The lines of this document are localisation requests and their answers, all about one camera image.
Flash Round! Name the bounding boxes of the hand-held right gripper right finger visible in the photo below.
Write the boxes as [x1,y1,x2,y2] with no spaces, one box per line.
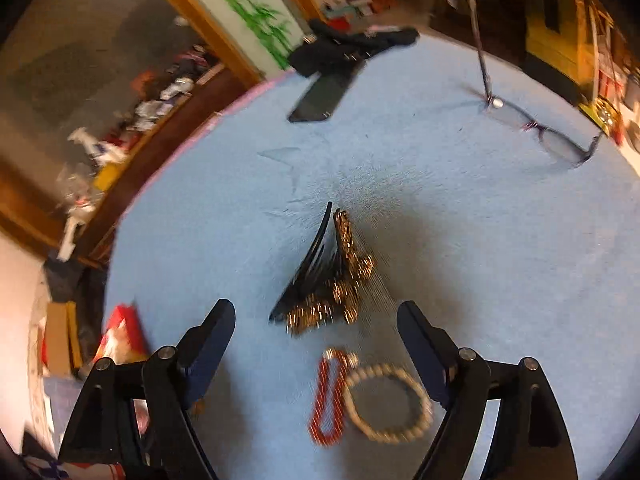
[396,301,578,480]

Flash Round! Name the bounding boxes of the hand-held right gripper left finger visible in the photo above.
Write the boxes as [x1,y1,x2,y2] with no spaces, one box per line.
[57,299,237,480]

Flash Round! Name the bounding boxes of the red cardboard box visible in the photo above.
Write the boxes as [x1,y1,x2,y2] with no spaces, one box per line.
[95,304,151,366]

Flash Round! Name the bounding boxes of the light blue blanket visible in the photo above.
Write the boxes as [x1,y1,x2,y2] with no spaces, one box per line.
[102,35,640,480]

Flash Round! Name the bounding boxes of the brown cardboard box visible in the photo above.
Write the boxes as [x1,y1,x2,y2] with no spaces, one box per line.
[45,301,83,377]

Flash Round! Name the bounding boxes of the dark blue bag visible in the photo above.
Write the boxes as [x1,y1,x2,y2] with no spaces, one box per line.
[45,257,108,306]

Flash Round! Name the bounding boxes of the white plastic bottle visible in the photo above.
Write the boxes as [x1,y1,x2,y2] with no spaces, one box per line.
[56,200,96,263]

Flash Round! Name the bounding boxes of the purple framed eyeglasses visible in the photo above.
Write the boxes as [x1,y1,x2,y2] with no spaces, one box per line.
[462,0,613,168]

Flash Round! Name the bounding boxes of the pile of small packets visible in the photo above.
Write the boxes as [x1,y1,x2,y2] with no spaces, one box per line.
[55,45,226,261]

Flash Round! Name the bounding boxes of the black smartphone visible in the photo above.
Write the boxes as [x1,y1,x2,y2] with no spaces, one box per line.
[288,72,366,124]

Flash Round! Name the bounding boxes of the black fabric bag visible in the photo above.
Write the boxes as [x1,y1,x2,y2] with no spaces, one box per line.
[289,19,421,78]

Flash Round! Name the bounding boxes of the wooden framed mirror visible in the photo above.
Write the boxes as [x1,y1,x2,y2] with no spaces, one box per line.
[0,0,321,271]

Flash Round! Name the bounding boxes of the yellow wooden cabinet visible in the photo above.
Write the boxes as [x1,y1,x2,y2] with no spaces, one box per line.
[525,0,640,126]

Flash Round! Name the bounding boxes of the beige bead bracelet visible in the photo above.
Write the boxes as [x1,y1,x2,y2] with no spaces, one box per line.
[342,364,435,443]

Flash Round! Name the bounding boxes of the red bead bracelet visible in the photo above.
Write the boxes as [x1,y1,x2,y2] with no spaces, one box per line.
[308,347,351,447]

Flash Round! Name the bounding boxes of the green bamboo wall sticker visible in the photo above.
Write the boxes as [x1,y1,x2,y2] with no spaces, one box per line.
[185,0,296,68]

